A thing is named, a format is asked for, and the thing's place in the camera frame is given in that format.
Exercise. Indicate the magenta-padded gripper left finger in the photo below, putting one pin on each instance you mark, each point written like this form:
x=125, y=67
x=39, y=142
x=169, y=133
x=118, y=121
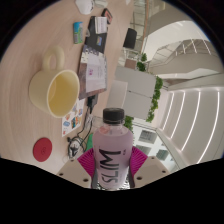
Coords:
x=85, y=163

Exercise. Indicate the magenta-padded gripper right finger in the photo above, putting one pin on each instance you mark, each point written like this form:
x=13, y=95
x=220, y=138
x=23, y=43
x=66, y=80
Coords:
x=141, y=163

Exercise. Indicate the pink drink bottle black cap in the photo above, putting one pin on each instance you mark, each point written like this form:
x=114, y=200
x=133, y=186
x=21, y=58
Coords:
x=111, y=150

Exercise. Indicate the green hedge planter row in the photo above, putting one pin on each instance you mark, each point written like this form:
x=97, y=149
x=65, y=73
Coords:
x=128, y=122

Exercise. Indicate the flat round red coaster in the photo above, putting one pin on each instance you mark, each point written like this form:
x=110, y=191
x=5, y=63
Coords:
x=42, y=149

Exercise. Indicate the white sticker sheet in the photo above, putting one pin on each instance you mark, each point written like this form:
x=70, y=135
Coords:
x=72, y=118

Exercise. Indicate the ceiling light strips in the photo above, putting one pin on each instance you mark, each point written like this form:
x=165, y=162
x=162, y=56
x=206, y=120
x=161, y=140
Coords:
x=190, y=123

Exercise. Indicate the small black box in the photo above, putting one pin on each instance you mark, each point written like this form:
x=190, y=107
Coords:
x=92, y=100

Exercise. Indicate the white chair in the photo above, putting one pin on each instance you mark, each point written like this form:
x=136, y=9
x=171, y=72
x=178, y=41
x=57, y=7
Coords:
x=116, y=95

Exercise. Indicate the pale yellow mug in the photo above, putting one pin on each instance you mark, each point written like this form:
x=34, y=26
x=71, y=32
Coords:
x=55, y=90

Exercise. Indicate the open booklet with papers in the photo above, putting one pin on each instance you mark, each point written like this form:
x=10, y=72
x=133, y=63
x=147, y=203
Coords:
x=93, y=71

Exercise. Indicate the brown planter with plants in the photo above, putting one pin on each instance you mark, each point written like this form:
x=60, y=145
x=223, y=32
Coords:
x=141, y=62

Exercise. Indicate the black office chair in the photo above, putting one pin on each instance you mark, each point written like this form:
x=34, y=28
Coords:
x=130, y=38

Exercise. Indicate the small teal marker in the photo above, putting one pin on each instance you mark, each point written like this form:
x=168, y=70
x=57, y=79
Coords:
x=78, y=32

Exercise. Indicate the small white box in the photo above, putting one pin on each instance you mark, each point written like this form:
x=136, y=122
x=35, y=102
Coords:
x=100, y=25

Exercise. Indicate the glass railing wooden handrail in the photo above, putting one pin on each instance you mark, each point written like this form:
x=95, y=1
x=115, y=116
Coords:
x=144, y=23

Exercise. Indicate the small red black wallet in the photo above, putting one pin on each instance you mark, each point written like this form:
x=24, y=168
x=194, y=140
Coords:
x=107, y=15

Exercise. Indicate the white computer mouse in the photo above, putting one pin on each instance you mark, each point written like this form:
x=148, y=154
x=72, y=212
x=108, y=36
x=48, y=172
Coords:
x=85, y=6

